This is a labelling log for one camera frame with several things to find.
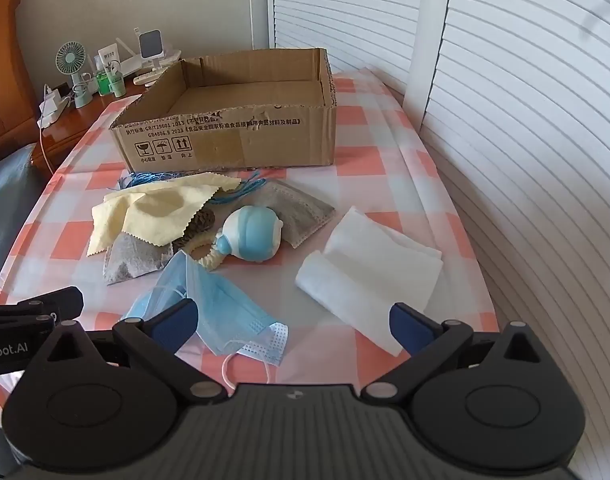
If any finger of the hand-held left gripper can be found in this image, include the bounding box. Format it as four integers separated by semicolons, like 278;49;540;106
0;285;84;328

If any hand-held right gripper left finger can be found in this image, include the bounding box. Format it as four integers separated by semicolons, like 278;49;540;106
27;298;224;406

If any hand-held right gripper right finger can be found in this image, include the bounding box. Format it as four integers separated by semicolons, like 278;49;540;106
363;302;568;406

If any blue face mask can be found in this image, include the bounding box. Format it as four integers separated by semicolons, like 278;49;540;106
121;250;290;393

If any white cloth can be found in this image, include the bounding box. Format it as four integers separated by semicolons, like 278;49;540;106
295;206;444;357

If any grey face mask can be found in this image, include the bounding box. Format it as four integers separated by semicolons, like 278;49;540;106
257;180;336;250
104;232;174;286

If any yellow cleaning cloth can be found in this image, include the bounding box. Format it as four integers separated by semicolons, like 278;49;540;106
87;172;242;259

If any blue white soft toy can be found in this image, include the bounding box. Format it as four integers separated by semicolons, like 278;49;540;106
215;205;286;264

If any brown cardboard box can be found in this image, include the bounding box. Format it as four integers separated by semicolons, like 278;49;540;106
109;48;336;174

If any cream scrunchie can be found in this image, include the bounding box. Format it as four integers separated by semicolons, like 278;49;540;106
182;240;226;272

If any grey blue bedding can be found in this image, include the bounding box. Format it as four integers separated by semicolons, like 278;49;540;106
0;147;54;286

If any brown scrunchie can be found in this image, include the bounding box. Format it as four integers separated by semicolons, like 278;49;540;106
172;207;216;256

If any orange white checked tablecloth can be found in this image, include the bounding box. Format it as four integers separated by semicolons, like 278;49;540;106
0;67;500;431

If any wooden nightstand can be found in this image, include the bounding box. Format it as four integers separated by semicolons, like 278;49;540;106
31;74;153;183

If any white charger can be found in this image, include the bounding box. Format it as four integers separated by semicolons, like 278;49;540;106
39;85;70;127

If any white louvered door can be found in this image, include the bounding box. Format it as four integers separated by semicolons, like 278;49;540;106
404;0;610;466
266;0;438;74

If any wooden headboard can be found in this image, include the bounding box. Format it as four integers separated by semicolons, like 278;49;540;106
0;0;40;171

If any green labelled bottle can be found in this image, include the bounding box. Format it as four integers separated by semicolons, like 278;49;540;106
108;60;127;99

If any green desk fan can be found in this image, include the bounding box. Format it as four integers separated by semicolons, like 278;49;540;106
55;42;94;109

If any white router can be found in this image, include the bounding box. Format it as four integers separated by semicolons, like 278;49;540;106
115;27;184;76

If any white charger cable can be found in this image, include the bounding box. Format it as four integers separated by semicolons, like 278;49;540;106
37;115;54;173

